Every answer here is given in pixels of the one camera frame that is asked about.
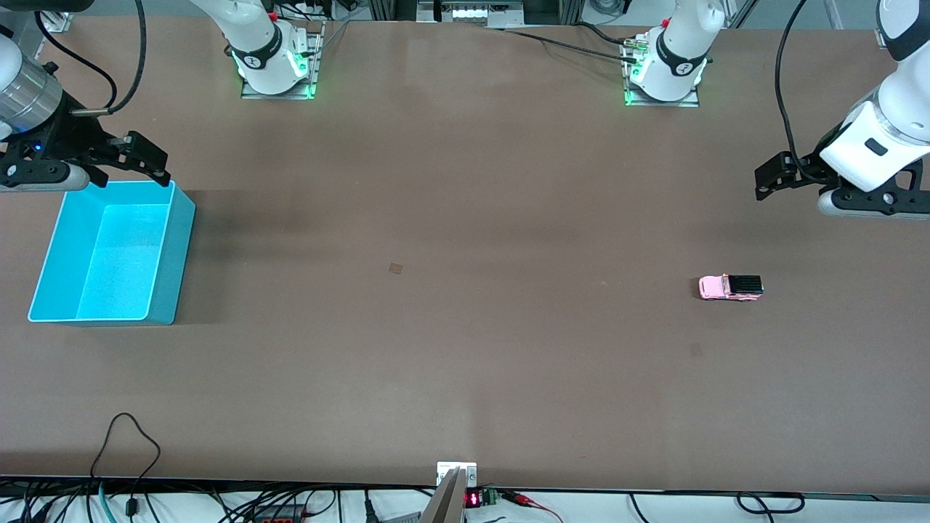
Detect turquoise plastic bin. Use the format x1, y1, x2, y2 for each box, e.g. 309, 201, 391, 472
28, 180, 197, 326

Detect grey camera mount bar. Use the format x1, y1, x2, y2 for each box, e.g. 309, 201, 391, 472
419, 469, 466, 523

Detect aluminium frame with light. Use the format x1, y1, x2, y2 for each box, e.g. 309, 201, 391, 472
369, 0, 583, 28

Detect pink jeep toy black roof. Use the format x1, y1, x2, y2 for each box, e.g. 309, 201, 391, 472
698, 274, 765, 302

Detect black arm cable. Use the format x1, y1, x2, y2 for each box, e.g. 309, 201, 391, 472
33, 0, 146, 117
775, 0, 825, 182

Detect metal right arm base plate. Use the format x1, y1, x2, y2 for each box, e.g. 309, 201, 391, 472
241, 22, 322, 100

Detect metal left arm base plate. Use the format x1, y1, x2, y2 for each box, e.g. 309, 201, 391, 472
623, 36, 700, 108

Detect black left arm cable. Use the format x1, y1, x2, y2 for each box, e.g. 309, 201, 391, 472
775, 0, 825, 182

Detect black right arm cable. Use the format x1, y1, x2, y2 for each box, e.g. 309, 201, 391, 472
33, 0, 146, 117

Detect black coiled cable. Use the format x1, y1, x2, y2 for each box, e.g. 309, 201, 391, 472
736, 492, 806, 514

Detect short black tabletop cable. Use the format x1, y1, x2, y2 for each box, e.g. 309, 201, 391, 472
574, 23, 636, 46

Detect long black tabletop cable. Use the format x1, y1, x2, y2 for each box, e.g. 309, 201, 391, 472
501, 29, 640, 62

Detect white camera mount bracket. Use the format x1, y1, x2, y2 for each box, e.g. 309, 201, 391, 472
437, 461, 478, 487

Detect red wire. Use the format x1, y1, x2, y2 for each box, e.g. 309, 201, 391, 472
500, 492, 565, 523

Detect thin black looped cable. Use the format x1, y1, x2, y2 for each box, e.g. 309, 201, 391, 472
90, 412, 162, 518

